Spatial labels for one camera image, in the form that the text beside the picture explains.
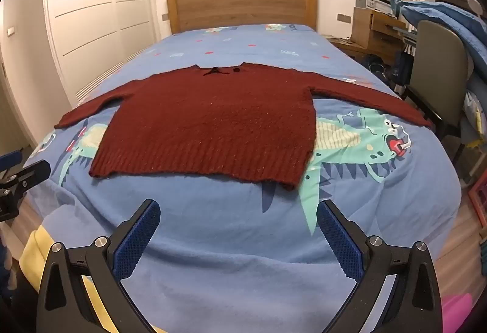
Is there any white printer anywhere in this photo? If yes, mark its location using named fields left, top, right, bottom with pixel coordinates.
left=355, top=0, right=399, bottom=16

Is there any grey-green chair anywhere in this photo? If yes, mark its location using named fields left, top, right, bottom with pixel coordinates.
left=401, top=19, right=476, bottom=139

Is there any dark red knit sweater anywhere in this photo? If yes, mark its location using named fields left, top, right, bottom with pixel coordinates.
left=54, top=62, right=434, bottom=191

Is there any dark bag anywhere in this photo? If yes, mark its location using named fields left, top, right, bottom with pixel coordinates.
left=363, top=54, right=405, bottom=91

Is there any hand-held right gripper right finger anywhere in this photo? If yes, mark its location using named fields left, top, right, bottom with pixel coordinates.
left=317, top=199, right=444, bottom=333

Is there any wooden headboard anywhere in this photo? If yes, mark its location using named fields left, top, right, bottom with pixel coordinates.
left=166, top=0, right=317, bottom=35

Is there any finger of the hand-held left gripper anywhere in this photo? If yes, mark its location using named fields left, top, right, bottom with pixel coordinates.
left=0, top=160, right=51, bottom=194
left=0, top=151, right=23, bottom=171

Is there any wooden desk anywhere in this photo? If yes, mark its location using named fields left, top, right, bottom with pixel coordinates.
left=327, top=8, right=419, bottom=64

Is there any red picture frame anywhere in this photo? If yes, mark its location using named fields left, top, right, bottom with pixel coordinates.
left=468, top=179, right=487, bottom=231

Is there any blue dinosaur print bed sheet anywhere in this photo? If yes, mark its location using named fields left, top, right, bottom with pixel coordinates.
left=21, top=23, right=463, bottom=333

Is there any white wardrobe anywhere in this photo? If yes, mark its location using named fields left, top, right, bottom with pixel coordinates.
left=42, top=0, right=172, bottom=109

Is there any white round lamp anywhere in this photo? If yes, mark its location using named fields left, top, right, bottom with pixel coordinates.
left=467, top=0, right=485, bottom=19

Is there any pink plastic thing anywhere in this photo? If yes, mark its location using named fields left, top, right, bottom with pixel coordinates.
left=440, top=292, right=481, bottom=333

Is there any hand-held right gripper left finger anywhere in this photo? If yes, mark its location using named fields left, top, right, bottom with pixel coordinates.
left=36, top=199, right=161, bottom=333

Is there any yellow cloth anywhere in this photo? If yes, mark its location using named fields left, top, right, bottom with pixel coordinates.
left=18, top=224, right=153, bottom=333

